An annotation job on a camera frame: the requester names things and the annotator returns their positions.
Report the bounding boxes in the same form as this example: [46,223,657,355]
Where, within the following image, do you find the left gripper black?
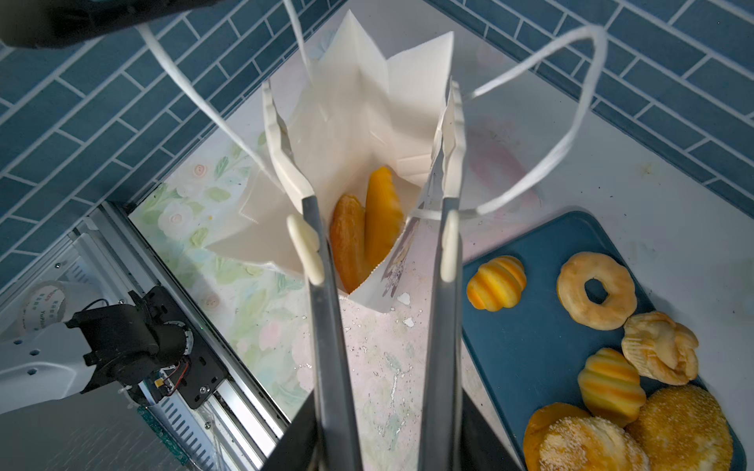
[1,0,214,49]

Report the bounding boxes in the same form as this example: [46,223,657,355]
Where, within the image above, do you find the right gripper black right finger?
[459,392,520,471]

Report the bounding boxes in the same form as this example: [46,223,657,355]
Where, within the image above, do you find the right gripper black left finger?
[261,392,318,471]

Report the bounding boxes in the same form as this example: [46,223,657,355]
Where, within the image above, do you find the metal tongs white tips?
[262,82,465,470]

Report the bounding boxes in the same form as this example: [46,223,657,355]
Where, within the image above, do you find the small striped yellow bun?
[467,255,527,312]

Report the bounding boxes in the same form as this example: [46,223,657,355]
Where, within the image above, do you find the ring-shaped bread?
[557,252,637,331]

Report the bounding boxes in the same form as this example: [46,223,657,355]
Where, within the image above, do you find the reddish-brown croissant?
[330,194,371,294]

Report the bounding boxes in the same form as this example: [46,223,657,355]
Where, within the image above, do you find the golden long croissant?
[365,166,404,270]

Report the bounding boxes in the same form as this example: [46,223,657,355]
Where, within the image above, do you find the white paper bag with pattern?
[134,0,609,314]

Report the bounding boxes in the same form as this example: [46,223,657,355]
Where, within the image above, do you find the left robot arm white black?
[1,1,229,413]

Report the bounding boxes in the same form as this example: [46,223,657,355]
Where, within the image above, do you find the sesame oval bread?
[626,385,734,470]

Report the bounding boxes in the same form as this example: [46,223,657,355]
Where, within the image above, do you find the large sugared twisted bun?
[523,402,650,470]

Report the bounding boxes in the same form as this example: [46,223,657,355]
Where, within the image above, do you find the teal rectangular tray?
[460,210,748,471]

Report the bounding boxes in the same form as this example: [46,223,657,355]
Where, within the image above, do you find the green circuit board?
[137,405,190,465]

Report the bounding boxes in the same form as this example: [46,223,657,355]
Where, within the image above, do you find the pale shell pastry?
[622,311,699,386]

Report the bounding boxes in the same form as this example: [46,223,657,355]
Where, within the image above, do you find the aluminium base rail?
[1,204,288,470]

